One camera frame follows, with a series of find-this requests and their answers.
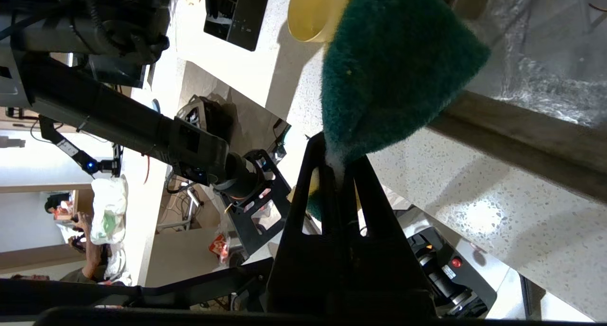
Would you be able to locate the person in grey shirt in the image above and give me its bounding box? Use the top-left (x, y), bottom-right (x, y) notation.
top-left (45, 193), bottom-right (114, 286)

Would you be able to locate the black robot torso bracket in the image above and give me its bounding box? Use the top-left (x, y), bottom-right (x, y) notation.
top-left (223, 148), bottom-right (292, 258)

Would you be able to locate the stainless steel sink basin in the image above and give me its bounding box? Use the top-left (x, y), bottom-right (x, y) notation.
top-left (429, 0), bottom-right (607, 203)

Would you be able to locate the green and yellow sponge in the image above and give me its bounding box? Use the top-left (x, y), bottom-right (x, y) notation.
top-left (306, 0), bottom-right (491, 222)

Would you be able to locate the black glass cooktop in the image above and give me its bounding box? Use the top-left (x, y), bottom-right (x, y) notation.
top-left (204, 0), bottom-right (272, 52)

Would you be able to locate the white plastic bag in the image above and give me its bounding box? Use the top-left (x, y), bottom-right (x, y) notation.
top-left (90, 174), bottom-right (129, 245)

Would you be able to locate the small red white packet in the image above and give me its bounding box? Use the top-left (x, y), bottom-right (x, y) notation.
top-left (209, 234), bottom-right (231, 256)

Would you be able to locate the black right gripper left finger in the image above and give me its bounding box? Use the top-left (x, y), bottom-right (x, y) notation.
top-left (267, 132), bottom-right (351, 312)

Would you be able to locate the black jointed stand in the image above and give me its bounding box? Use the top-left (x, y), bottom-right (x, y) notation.
top-left (40, 115), bottom-right (119, 176)

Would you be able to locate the yellow plastic bowl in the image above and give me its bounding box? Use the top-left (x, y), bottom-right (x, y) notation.
top-left (287, 0), bottom-right (354, 43)

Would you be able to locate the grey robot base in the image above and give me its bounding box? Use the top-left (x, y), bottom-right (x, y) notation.
top-left (405, 217), bottom-right (498, 319)

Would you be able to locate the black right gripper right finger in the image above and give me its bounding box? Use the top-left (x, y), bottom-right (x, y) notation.
top-left (342, 154), bottom-right (434, 312)

